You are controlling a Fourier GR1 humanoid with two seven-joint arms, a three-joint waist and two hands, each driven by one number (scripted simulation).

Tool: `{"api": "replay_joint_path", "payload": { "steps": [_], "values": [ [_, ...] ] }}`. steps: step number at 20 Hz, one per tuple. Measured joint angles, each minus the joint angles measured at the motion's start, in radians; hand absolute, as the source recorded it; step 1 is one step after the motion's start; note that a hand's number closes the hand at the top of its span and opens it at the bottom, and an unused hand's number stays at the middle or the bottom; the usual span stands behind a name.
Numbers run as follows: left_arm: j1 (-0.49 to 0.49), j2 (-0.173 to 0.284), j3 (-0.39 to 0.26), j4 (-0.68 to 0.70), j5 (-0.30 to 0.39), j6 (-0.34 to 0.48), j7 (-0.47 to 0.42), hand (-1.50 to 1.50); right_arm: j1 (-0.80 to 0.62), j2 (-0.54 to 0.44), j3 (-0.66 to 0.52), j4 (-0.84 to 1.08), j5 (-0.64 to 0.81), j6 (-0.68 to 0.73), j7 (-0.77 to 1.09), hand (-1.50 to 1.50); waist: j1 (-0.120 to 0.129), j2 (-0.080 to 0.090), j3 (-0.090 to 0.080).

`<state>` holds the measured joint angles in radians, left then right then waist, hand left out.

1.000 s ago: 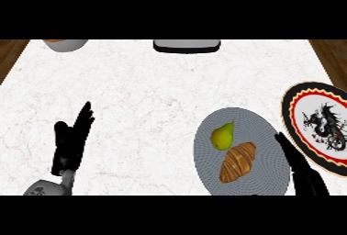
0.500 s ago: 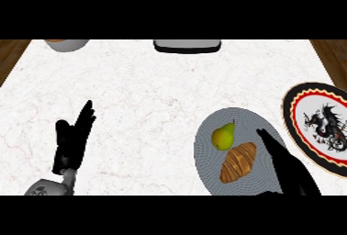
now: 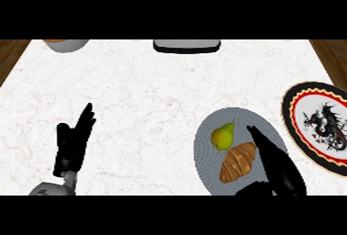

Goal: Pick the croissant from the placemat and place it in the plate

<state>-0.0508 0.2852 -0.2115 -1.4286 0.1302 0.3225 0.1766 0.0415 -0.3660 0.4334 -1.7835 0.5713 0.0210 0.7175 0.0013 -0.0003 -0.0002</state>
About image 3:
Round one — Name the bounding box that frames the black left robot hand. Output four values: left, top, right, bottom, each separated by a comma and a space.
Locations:
52, 102, 98, 178

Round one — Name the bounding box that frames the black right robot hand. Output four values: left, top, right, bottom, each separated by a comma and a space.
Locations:
235, 125, 308, 196

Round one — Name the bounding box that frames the brown croissant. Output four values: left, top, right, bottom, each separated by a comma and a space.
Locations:
219, 141, 258, 185

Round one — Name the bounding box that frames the grey round placemat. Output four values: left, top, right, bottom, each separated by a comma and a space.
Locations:
193, 106, 290, 196

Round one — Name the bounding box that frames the dragon print plate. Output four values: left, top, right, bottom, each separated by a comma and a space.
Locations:
281, 81, 347, 178

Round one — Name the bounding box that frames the green yellow pear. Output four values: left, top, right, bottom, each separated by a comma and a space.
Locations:
210, 122, 237, 151

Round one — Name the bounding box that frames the grey bowl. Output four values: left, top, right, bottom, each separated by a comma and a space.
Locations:
42, 39, 92, 54

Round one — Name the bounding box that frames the black and grey appliance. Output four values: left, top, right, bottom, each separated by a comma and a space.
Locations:
153, 39, 224, 55

